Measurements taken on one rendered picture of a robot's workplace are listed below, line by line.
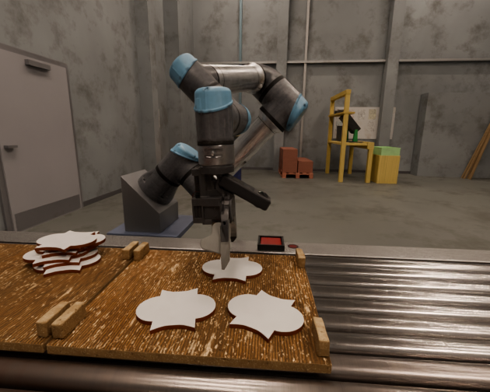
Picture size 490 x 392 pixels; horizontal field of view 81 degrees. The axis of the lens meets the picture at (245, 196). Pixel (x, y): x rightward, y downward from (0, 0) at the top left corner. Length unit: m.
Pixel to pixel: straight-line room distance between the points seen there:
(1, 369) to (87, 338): 0.11
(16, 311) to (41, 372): 0.16
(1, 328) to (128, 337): 0.21
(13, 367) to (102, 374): 0.13
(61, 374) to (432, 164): 9.95
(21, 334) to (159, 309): 0.20
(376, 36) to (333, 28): 1.24
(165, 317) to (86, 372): 0.12
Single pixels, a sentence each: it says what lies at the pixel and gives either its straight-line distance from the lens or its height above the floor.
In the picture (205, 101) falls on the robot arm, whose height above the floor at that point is 1.30.
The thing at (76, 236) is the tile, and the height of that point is 0.99.
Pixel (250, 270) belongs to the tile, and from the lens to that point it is 0.65.
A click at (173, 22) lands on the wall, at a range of 9.02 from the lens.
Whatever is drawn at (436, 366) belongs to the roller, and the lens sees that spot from 0.55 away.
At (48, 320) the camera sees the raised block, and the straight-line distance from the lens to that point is 0.56.
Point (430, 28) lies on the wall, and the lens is 10.72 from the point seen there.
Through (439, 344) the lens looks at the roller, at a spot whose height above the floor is 0.92.
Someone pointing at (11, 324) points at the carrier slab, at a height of 0.94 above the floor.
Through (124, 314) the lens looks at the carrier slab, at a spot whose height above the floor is 0.94.
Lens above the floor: 1.24
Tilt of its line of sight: 13 degrees down
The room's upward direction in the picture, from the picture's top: 1 degrees clockwise
